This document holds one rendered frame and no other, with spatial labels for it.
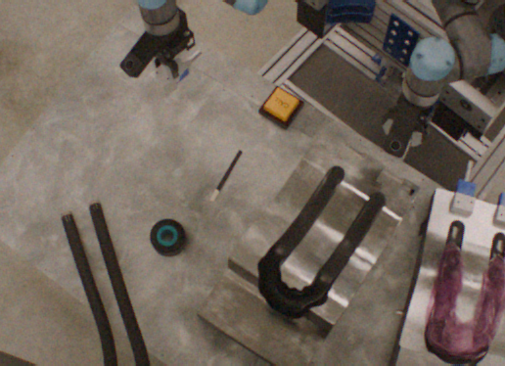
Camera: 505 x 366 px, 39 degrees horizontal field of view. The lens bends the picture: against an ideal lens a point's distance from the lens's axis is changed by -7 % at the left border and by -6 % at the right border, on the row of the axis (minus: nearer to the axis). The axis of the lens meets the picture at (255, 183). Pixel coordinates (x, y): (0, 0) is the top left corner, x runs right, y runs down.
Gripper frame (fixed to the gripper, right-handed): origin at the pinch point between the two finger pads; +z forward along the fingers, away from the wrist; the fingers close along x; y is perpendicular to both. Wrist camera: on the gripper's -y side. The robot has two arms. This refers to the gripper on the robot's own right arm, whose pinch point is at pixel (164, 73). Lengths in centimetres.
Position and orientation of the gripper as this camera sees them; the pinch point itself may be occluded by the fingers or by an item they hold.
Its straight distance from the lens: 168.4
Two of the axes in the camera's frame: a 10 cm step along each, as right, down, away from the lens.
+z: 0.1, 3.4, 9.4
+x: -6.9, -6.8, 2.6
